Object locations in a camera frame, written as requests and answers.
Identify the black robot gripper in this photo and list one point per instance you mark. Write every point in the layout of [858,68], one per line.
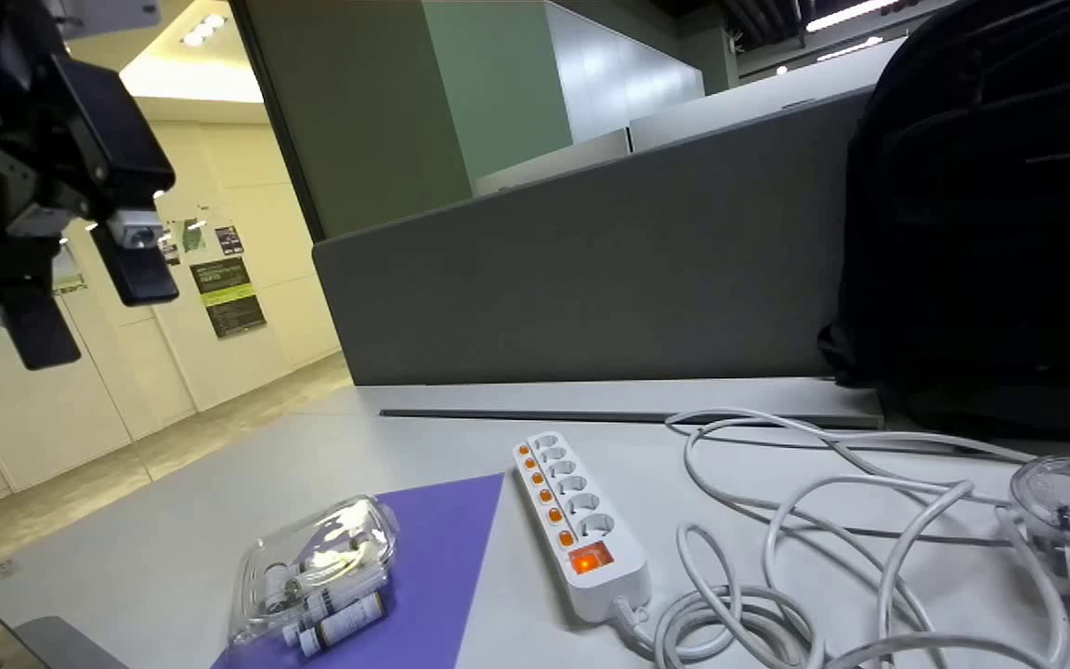
[73,146]

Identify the green pillar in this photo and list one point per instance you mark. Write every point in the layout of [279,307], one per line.
[387,110]

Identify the clear plastic box with adapters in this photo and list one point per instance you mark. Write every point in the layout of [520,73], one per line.
[317,581]

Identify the purple paper sheet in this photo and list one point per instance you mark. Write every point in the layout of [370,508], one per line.
[442,535]

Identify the grey desk partition panel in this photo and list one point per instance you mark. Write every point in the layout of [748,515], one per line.
[702,259]

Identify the black backpack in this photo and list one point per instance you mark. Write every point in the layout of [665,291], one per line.
[957,223]

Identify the white extension cord power strip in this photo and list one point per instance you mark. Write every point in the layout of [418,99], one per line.
[592,546]

